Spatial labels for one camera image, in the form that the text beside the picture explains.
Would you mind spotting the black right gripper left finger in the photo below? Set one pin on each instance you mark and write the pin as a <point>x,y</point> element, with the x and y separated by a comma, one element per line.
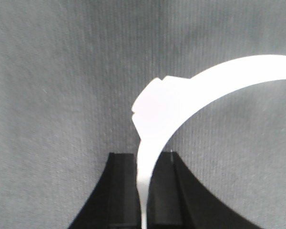
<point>114,202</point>

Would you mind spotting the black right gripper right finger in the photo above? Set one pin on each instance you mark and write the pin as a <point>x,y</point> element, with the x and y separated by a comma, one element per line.
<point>178,200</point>

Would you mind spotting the white curved PVC pipe piece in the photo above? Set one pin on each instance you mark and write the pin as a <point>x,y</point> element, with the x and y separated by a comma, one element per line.
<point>165,104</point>

